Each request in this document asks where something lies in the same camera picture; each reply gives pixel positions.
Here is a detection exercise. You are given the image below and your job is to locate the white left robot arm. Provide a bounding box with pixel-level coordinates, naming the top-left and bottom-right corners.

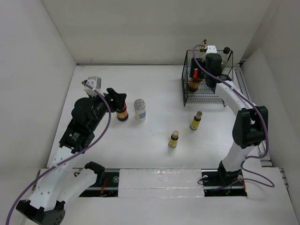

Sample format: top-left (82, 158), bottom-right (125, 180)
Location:
top-left (15, 88), bottom-right (127, 225)

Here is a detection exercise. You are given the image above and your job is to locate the silver shaker can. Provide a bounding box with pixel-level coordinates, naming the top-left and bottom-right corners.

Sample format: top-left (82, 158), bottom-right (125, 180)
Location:
top-left (134, 99), bottom-right (146, 122)

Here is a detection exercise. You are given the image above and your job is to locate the tall dark sauce bottle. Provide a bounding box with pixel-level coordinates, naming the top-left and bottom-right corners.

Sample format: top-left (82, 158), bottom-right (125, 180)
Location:
top-left (221, 47), bottom-right (231, 68)

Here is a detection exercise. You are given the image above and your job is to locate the red lid jar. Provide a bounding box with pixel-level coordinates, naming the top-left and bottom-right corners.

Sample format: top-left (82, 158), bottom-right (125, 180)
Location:
top-left (187, 74), bottom-right (202, 92)
top-left (116, 103), bottom-right (128, 121)

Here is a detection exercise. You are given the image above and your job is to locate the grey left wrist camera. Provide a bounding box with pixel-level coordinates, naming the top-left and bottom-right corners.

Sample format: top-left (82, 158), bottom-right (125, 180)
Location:
top-left (83, 76), bottom-right (101, 92)

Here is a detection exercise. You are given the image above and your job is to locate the small yellow bottle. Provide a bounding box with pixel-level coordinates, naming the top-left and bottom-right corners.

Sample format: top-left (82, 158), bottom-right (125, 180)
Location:
top-left (190, 111), bottom-right (203, 130)
top-left (168, 130), bottom-right (179, 148)

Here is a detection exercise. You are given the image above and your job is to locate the clear glass oil dispenser bottle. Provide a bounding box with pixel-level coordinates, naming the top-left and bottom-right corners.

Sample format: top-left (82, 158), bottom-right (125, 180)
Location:
top-left (199, 39), bottom-right (207, 61)

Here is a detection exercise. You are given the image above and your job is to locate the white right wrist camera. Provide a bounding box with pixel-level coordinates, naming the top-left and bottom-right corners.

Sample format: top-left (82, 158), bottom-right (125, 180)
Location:
top-left (205, 45), bottom-right (218, 54)

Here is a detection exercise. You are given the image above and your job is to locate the black wire basket rack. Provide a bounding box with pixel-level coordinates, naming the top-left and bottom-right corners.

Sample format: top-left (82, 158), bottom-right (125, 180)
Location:
top-left (181, 50), bottom-right (233, 104)

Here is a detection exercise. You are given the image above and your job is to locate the white foam block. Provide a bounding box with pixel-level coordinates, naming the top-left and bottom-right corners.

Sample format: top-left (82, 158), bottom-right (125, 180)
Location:
top-left (118, 168), bottom-right (204, 198)

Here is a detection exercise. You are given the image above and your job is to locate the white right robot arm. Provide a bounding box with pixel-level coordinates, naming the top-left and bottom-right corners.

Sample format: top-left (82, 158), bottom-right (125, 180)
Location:
top-left (190, 53), bottom-right (269, 189)

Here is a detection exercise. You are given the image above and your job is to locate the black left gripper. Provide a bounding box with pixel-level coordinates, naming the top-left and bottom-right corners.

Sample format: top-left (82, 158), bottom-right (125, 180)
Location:
top-left (89, 88), bottom-right (126, 131)

